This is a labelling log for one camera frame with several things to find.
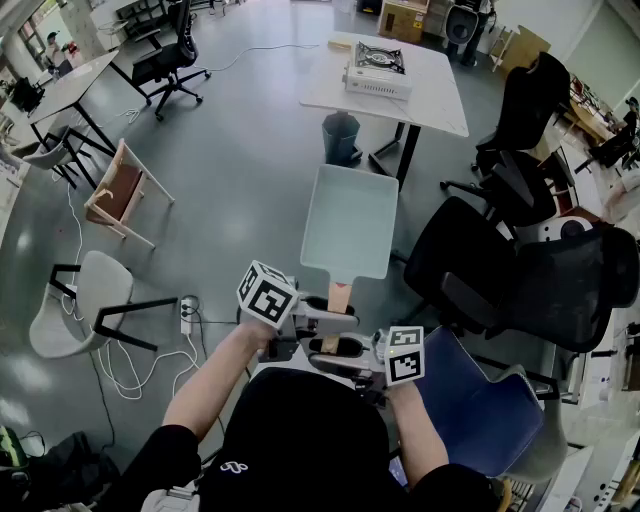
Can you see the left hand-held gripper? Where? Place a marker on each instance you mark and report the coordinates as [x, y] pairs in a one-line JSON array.
[[267, 295]]

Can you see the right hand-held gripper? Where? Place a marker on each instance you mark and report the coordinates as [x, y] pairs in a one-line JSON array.
[[405, 357]]

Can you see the rectangular pan with wooden handle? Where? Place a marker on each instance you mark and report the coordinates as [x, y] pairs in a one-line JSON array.
[[350, 220]]

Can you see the portable gas stove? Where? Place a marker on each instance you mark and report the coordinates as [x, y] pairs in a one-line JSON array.
[[375, 82]]

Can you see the person's left forearm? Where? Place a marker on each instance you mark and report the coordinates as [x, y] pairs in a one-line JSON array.
[[215, 380]]

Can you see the person's right forearm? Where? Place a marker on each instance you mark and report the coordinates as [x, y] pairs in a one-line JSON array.
[[415, 430]]

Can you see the person's light trousers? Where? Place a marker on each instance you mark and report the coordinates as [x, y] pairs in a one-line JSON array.
[[280, 361]]

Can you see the person's black shirt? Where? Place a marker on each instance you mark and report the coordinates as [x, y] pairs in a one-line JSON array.
[[300, 440]]

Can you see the blue chair grey shell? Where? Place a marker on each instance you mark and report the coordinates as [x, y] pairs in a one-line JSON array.
[[475, 410]]

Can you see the white power strip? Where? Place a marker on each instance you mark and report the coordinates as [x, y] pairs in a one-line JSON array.
[[186, 320]]

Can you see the black mesh office chair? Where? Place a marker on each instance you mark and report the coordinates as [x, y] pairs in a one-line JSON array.
[[470, 260]]

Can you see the teal trash bin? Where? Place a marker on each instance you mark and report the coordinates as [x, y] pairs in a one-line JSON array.
[[342, 137]]

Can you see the grey chair black legs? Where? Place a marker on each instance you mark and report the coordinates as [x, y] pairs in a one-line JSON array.
[[45, 155], [105, 280]]

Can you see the white black round shell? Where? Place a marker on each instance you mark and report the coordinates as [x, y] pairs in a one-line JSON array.
[[462, 27], [550, 232]]

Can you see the white marble table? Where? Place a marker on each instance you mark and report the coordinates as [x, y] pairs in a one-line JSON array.
[[430, 100]]

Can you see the small wooden chair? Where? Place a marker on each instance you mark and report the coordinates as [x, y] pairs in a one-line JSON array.
[[120, 187]]

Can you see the black backpack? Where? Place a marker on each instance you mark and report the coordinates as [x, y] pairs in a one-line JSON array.
[[75, 465]]

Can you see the cardboard box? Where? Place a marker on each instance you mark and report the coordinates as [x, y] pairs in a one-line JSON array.
[[402, 22]]

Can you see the wooden cabinet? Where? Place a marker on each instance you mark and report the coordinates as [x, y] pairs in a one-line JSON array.
[[525, 50]]

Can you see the white desk black legs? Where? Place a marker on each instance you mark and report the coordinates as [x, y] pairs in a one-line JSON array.
[[75, 85]]

